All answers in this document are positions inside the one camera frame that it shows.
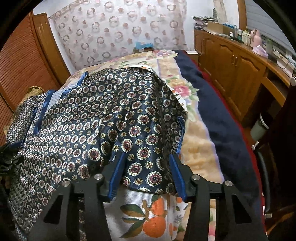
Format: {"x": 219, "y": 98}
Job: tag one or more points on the floral quilt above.
{"x": 180, "y": 92}

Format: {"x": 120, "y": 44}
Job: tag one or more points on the orange fruit print sheet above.
{"x": 136, "y": 215}

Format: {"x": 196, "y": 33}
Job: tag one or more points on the circle pattern sheer curtain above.
{"x": 93, "y": 32}

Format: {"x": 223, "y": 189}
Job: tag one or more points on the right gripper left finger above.
{"x": 60, "y": 218}

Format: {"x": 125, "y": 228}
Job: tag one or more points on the stack of folded cloths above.
{"x": 202, "y": 21}

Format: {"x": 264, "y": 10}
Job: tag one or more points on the pink tissue pack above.
{"x": 259, "y": 50}

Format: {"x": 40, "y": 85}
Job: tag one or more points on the brown louvered wardrobe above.
{"x": 30, "y": 57}

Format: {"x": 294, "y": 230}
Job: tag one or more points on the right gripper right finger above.
{"x": 235, "y": 220}

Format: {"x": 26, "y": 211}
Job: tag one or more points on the gold embroidered bolster pillow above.
{"x": 32, "y": 91}

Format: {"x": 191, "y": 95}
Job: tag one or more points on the navy blue blanket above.
{"x": 215, "y": 146}

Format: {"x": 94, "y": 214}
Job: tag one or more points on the wooden sideboard cabinet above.
{"x": 245, "y": 79}

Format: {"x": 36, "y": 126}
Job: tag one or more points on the navy patterned satin garment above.
{"x": 127, "y": 114}

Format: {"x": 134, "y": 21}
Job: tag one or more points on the cardboard box on cabinet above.
{"x": 217, "y": 28}

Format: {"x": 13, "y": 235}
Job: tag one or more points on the grey window blind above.
{"x": 258, "y": 19}

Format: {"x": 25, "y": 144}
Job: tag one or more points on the blue item box behind bed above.
{"x": 143, "y": 47}

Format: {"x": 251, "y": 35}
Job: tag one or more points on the pink kettle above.
{"x": 256, "y": 39}

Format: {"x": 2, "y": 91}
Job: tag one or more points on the cream tied side curtain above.
{"x": 221, "y": 11}

